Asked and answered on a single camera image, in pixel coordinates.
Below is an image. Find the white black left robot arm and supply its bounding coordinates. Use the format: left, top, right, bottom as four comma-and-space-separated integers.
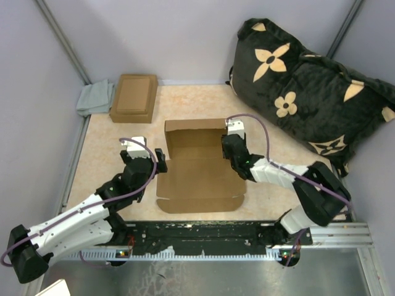
3, 148, 167, 284

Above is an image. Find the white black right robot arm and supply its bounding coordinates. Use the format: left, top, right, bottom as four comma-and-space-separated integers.
222, 134, 351, 244

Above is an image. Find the small folded brown cardboard box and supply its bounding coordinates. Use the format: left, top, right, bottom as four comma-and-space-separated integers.
117, 78, 150, 115

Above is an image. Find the large folded brown cardboard box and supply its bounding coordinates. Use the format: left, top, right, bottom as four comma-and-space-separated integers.
109, 74, 158, 123

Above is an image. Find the light blue folded cloth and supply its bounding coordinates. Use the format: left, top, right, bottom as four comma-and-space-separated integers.
76, 79, 115, 117

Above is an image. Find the black plush flower-pattern pillow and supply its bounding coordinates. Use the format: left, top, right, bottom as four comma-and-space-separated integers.
229, 18, 394, 176

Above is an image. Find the white board corner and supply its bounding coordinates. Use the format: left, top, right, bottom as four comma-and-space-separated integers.
36, 279, 71, 296

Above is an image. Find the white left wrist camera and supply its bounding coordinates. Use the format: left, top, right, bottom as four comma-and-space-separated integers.
119, 136, 150, 159

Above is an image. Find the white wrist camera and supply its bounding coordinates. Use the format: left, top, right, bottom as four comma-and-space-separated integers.
119, 136, 150, 159
226, 119, 245, 139

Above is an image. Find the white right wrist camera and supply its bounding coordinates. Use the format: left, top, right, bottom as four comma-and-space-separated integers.
226, 119, 245, 139

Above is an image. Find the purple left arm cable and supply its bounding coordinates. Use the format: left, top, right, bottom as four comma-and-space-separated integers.
0, 137, 158, 269

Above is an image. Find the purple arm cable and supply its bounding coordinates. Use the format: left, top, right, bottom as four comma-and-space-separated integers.
225, 113, 352, 267
0, 137, 158, 269

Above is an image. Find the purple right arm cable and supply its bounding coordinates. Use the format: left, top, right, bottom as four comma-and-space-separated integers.
225, 113, 352, 267

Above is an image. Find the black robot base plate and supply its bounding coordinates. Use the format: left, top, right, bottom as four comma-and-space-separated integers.
92, 219, 313, 257

